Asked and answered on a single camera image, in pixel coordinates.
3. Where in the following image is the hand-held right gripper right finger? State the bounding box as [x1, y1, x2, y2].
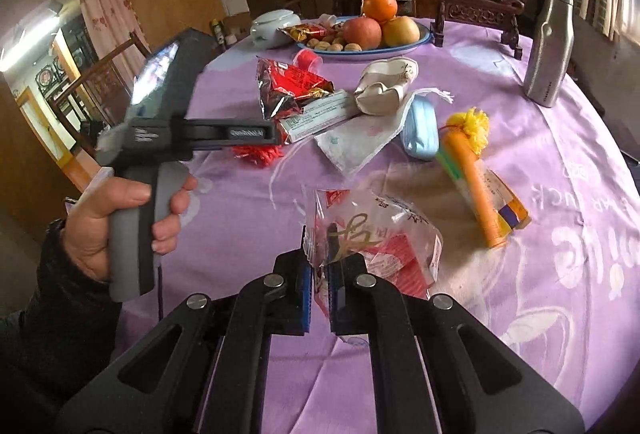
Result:
[325, 224, 586, 434]

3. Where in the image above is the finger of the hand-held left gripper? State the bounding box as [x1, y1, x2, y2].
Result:
[172, 117, 284, 161]

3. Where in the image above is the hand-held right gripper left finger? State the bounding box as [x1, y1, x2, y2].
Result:
[55, 225, 318, 434]

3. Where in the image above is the clear red-printed plastic bag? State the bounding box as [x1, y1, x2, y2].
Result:
[302, 188, 444, 348]

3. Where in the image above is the person's left forearm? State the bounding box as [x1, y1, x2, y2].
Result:
[0, 218, 123, 434]

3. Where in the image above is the person's left hand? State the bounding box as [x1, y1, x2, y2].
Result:
[65, 173, 199, 282]

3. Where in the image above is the red knitted item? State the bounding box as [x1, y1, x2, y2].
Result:
[232, 144, 285, 170]

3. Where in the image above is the dark wooden chair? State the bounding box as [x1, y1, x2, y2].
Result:
[50, 32, 151, 135]

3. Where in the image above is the red foil snack wrapper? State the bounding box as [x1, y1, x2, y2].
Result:
[256, 57, 335, 120]

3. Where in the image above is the white medicine box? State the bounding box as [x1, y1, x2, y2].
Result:
[277, 89, 361, 144]

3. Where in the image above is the small red cup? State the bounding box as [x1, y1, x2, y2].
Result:
[292, 50, 323, 72]

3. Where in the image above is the white ceramic lidded bowl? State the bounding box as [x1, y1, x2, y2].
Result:
[250, 9, 301, 49]

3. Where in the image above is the white cloth pouch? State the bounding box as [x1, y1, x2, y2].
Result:
[314, 87, 455, 177]

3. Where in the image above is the red candy packet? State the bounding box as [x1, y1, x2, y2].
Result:
[277, 22, 341, 45]

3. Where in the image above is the red floral curtain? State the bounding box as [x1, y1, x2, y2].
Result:
[75, 0, 151, 60]

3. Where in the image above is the cream cloth pouch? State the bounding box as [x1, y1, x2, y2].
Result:
[354, 57, 420, 115]

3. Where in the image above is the red apple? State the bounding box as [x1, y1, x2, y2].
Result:
[342, 16, 383, 50]

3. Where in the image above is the orange plastic tube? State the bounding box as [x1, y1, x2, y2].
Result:
[444, 134, 511, 250]

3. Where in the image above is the light blue case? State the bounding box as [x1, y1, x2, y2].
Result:
[402, 95, 441, 161]

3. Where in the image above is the blue-rimmed fruit plate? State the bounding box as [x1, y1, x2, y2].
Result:
[296, 17, 432, 56]

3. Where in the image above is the orange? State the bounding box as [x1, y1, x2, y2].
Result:
[362, 0, 399, 22]

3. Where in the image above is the yellow apple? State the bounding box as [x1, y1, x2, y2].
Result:
[380, 16, 421, 48]

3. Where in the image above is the yellow purple small box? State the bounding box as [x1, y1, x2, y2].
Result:
[482, 169, 531, 230]

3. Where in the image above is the yellow pompom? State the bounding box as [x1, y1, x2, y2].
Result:
[449, 109, 490, 157]

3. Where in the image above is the purple printed tablecloth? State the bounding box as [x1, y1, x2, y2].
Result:
[120, 17, 640, 434]

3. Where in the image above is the steel thermos bottle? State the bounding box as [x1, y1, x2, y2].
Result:
[522, 0, 576, 109]

